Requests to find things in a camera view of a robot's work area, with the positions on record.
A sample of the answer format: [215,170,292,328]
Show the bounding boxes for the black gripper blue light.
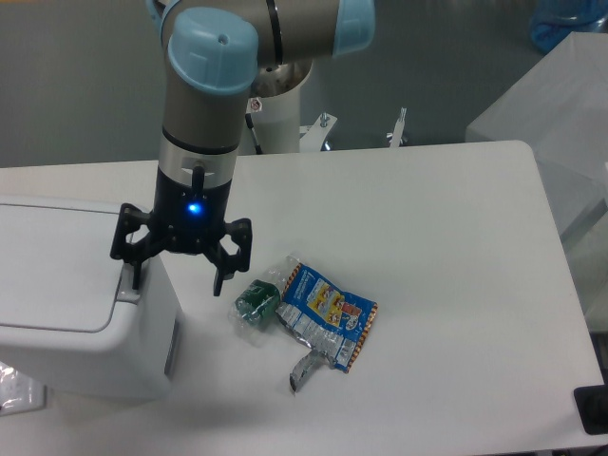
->
[110,171,252,296]

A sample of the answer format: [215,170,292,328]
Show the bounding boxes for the white push-lid trash can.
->
[1,195,183,399]

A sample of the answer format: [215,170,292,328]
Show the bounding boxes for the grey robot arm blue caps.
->
[110,1,376,290]

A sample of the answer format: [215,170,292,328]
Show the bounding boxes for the crushed clear green-label bottle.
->
[228,255,300,347]

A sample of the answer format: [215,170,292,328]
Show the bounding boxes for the blue snack wrapper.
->
[275,262,378,392]

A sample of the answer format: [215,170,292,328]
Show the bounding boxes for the clear plastic bag bottom left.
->
[1,363,47,417]

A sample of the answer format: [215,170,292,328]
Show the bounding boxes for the blue water jug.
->
[529,0,607,54]

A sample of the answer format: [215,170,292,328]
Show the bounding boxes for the black device table edge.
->
[574,385,607,435]

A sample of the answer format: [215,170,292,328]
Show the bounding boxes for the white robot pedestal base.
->
[238,60,337,156]

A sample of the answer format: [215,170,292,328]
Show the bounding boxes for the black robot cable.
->
[244,97,264,156]

